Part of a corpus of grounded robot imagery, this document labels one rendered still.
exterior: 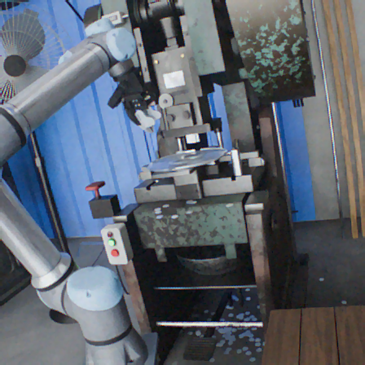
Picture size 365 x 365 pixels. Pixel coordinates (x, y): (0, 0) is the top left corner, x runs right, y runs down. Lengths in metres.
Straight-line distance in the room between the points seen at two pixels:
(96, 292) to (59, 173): 2.48
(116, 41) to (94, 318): 0.60
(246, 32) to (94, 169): 2.21
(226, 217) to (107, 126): 1.79
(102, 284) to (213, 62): 0.81
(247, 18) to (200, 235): 0.72
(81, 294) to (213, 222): 0.62
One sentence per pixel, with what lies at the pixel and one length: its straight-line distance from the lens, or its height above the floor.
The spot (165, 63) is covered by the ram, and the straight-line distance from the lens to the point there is 1.45.
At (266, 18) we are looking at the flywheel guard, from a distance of 1.07.
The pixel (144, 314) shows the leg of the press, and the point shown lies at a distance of 1.56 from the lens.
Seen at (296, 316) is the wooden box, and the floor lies 0.35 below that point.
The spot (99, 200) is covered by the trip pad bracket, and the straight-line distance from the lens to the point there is 1.46.
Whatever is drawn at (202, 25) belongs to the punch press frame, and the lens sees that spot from 1.36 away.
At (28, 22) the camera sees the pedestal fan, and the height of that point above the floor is 1.47.
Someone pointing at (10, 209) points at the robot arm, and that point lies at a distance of 0.90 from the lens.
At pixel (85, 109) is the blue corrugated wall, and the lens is 3.04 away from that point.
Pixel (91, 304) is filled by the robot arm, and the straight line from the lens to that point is 0.87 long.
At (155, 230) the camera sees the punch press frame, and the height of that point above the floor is 0.57.
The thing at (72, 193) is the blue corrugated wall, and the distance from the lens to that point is 3.26.
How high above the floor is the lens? 1.04
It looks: 14 degrees down
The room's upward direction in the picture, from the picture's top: 12 degrees counter-clockwise
